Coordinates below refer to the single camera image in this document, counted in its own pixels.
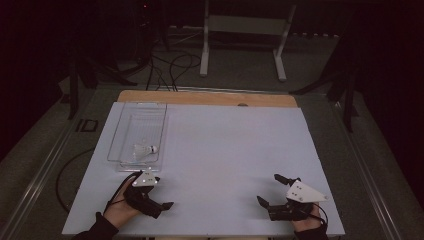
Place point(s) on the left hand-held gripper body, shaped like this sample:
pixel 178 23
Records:
pixel 141 198

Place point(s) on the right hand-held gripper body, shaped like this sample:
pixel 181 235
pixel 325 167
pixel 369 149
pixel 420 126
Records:
pixel 305 192

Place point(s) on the white feather shuttlecock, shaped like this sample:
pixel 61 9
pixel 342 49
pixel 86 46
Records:
pixel 141 151

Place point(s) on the clear plastic container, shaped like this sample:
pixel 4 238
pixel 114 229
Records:
pixel 143 125

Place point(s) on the person's left hand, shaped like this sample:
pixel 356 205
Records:
pixel 118 210

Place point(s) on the person's right hand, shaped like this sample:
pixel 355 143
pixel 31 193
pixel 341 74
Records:
pixel 308 224

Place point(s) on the white table mat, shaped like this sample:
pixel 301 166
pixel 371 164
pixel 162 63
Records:
pixel 216 140

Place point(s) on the wooden table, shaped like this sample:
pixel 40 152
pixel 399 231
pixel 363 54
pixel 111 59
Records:
pixel 206 98

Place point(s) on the black tripod stand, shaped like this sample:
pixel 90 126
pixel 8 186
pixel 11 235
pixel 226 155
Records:
pixel 75 86
pixel 348 100

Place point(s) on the white metal stand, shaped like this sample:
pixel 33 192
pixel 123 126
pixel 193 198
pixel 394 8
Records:
pixel 245 25

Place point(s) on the metal floor rail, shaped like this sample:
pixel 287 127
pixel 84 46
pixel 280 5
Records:
pixel 36 173
pixel 366 173

